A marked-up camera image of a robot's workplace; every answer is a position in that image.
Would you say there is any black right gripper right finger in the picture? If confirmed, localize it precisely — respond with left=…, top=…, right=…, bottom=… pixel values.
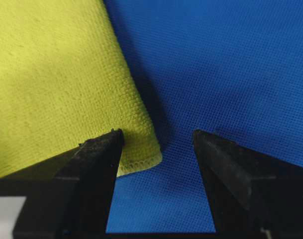
left=193, top=129, right=303, bottom=239

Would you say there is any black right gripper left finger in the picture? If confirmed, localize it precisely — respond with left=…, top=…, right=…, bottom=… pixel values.
left=0, top=129, right=124, bottom=239

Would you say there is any yellow-green microfiber towel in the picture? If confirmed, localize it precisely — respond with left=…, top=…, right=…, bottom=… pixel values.
left=0, top=0, right=162, bottom=178

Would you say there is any blue mesh table cloth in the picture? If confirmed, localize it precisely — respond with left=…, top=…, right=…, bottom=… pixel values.
left=105, top=0, right=303, bottom=233

